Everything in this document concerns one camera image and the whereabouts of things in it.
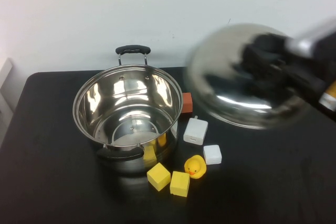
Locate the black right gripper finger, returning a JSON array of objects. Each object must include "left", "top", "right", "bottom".
[
  {"left": 243, "top": 70, "right": 288, "bottom": 93},
  {"left": 243, "top": 33, "right": 288, "bottom": 63}
]

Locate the orange foam block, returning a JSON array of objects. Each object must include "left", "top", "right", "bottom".
[{"left": 181, "top": 92, "right": 195, "bottom": 116}]

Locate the white usb wall charger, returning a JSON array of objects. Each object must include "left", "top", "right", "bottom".
[{"left": 183, "top": 115, "right": 209, "bottom": 146}]

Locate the stainless steel cooking pot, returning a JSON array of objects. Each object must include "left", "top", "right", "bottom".
[{"left": 72, "top": 45, "right": 184, "bottom": 175}]

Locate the steel lid with black knob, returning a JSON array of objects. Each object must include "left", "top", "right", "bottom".
[{"left": 183, "top": 23, "right": 316, "bottom": 130}]

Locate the yellow rubber duck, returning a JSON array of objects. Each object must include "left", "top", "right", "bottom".
[{"left": 184, "top": 155, "right": 207, "bottom": 180}]

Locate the white foam cube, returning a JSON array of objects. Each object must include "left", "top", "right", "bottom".
[{"left": 203, "top": 144, "right": 223, "bottom": 165}]

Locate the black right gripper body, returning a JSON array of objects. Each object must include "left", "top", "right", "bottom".
[{"left": 278, "top": 52, "right": 328, "bottom": 104}]

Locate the yellow foam cube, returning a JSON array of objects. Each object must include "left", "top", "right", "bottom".
[
  {"left": 146, "top": 162, "right": 172, "bottom": 192},
  {"left": 169, "top": 170, "right": 191, "bottom": 197}
]

